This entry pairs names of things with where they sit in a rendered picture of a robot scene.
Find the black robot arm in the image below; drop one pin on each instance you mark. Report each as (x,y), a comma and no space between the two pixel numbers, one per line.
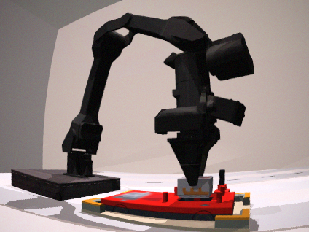
(227,58)

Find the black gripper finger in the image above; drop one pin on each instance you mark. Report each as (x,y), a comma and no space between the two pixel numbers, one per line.
(188,152)
(205,155)

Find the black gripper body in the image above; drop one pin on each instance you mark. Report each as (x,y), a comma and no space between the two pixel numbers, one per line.
(187,117)

